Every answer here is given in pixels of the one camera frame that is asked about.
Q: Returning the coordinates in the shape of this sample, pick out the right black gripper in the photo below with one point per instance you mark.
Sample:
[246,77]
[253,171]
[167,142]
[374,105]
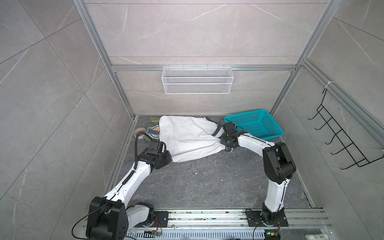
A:
[222,141]

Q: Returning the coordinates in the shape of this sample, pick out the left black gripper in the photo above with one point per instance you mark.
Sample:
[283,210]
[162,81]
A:
[167,153]

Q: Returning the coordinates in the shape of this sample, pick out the green tank top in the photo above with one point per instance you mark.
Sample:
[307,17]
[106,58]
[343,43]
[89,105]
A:
[153,129]

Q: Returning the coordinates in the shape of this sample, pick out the teal plastic basket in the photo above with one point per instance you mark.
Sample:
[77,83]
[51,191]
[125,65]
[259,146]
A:
[258,123]

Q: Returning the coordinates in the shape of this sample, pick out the white navy tank top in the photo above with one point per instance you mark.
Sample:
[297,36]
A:
[190,138]

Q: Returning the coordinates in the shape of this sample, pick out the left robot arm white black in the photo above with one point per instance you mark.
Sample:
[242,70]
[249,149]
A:
[110,217]

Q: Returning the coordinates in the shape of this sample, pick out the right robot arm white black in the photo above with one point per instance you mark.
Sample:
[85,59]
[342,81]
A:
[279,168]

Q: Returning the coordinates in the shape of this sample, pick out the tape roll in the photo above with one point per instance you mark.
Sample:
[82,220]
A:
[138,132]

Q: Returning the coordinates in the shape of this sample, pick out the white bottle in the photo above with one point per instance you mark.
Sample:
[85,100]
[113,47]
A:
[317,237]

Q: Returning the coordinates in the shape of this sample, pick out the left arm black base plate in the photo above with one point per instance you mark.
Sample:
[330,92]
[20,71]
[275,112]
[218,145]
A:
[160,219]

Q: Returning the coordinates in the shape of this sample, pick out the white wire mesh shelf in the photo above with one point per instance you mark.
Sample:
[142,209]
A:
[197,80]

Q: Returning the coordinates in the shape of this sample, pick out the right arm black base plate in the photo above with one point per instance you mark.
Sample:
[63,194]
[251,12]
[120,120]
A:
[265,219]

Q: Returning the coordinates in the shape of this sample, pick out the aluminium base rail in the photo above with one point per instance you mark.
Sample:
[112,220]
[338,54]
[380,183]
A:
[231,224]

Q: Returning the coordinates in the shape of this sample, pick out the black wire hook rack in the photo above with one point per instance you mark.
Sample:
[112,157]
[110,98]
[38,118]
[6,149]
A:
[340,134]

